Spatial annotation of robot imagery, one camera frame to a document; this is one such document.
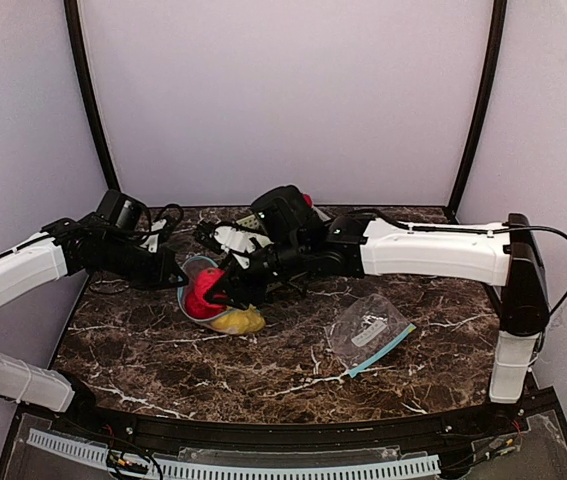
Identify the large clear zip bag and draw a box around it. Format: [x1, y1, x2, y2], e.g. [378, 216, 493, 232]
[177, 255, 266, 335]

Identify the pink-red wrinkled fruit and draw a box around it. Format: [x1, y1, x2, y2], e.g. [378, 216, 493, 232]
[193, 267, 224, 303]

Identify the yellow lemon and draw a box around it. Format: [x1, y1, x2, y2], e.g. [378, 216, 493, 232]
[210, 307, 266, 335]

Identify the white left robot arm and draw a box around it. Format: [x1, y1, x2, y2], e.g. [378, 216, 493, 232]
[0, 190, 188, 413]

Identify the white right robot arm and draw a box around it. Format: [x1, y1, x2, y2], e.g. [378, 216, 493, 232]
[195, 185, 567, 405]

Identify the small clear zip bag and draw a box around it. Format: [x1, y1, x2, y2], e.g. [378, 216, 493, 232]
[324, 294, 416, 378]

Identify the green perforated plastic basket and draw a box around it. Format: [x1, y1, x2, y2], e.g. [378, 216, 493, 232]
[236, 214, 262, 230]

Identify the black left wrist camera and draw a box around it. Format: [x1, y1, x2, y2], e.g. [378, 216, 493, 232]
[137, 203, 184, 253]

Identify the white slotted cable duct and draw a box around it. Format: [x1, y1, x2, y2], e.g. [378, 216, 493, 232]
[26, 428, 441, 479]

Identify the black table front rail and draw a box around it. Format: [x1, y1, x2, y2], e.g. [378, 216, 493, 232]
[52, 394, 564, 456]

